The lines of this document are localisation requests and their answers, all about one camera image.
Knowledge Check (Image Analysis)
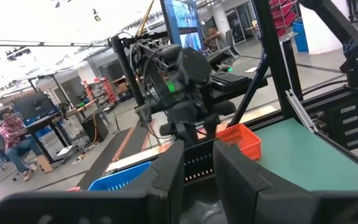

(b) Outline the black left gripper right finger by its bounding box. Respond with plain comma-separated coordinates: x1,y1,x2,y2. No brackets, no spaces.
212,139,358,224

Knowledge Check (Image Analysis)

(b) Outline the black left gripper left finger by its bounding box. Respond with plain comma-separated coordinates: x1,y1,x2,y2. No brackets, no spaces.
0,139,185,224

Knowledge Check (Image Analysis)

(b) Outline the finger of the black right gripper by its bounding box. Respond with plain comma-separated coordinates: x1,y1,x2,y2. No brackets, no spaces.
178,129,199,148
203,117,220,142

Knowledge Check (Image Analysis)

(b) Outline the black plastic basket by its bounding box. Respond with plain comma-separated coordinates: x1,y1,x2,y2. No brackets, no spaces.
183,138,228,224

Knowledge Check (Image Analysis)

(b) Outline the blue plastic basket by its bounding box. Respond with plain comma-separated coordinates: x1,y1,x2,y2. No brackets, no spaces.
87,161,152,192

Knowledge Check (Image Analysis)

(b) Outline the black keyboard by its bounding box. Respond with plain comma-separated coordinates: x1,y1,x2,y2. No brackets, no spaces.
209,72,252,93

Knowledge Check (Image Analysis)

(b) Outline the green table mat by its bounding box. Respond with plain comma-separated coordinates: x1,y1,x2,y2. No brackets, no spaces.
253,117,358,192

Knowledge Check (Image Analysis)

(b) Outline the person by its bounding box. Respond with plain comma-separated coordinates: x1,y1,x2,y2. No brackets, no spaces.
202,26,231,63
0,108,45,183

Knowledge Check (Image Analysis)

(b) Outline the cardboard box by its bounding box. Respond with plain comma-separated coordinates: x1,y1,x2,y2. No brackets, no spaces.
35,154,55,174

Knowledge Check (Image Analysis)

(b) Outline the grey office chair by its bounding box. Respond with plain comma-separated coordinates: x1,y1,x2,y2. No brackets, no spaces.
224,29,241,58

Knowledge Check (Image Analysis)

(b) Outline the black speaker box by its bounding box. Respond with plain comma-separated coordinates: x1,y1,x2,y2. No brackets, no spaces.
81,112,109,143

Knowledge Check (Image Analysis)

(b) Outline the red storage rack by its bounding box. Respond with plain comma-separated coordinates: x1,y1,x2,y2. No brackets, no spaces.
82,77,117,106

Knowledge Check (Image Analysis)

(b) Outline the large blue display screen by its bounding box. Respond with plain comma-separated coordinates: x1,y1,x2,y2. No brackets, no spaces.
161,0,205,52

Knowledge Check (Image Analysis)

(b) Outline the black computer monitor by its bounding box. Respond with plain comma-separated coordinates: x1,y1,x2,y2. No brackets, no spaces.
12,91,58,121

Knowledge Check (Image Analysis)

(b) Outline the blue bin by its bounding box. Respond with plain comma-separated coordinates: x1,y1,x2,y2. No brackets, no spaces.
292,21,310,53

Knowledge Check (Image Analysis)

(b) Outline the red bin rack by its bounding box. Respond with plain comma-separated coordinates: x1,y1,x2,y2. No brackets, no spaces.
270,0,301,37

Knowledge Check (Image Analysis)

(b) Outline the black aluminium table frame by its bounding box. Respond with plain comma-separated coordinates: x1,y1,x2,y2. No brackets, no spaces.
109,0,358,180

